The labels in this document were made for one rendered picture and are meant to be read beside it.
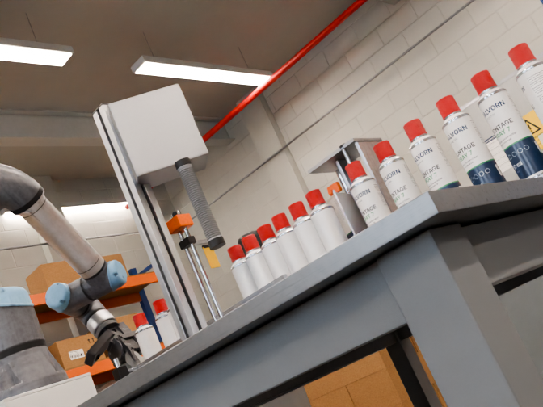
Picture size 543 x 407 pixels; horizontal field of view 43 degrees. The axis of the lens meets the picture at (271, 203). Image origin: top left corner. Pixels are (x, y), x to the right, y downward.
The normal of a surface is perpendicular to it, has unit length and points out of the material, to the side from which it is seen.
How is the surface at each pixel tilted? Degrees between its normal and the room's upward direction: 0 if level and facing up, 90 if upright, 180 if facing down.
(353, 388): 90
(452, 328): 90
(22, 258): 90
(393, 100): 90
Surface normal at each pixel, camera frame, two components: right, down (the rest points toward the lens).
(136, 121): 0.16, -0.34
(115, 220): 0.65, -0.47
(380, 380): -0.58, 0.02
